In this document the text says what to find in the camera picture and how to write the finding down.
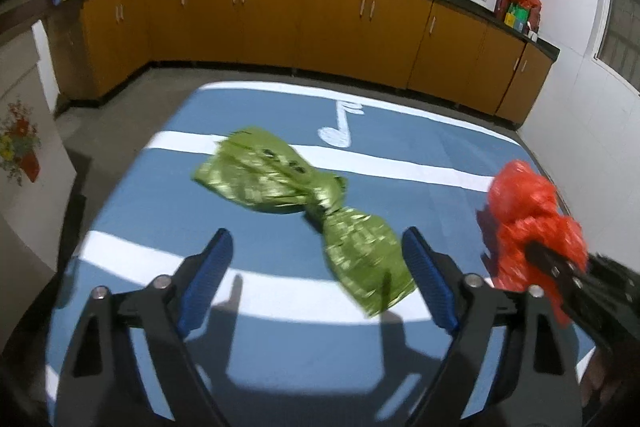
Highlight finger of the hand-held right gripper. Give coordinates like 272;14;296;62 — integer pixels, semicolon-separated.
525;241;588;303

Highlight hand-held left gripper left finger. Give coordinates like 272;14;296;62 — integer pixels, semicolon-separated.
50;228;234;427

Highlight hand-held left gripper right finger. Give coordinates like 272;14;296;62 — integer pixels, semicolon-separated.
400;227;583;427

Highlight orange-red plastic bag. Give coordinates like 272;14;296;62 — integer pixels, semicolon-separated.
480;159;588;333

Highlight olive green foil bag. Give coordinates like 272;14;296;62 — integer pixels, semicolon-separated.
192;126;416;319

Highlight blue white striped mat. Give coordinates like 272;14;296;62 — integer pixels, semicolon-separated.
45;81;601;427

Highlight white cabinet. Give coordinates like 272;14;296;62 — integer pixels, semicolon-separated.
0;19;78;273

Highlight flower sticker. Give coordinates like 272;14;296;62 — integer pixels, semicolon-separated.
0;97;41;185

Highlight barred window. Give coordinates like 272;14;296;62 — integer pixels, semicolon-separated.
595;0;640;92

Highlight red bag with packets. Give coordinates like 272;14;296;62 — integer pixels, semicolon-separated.
494;0;542;32

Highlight brown lower kitchen cabinets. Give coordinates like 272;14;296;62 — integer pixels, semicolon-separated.
47;0;556;125

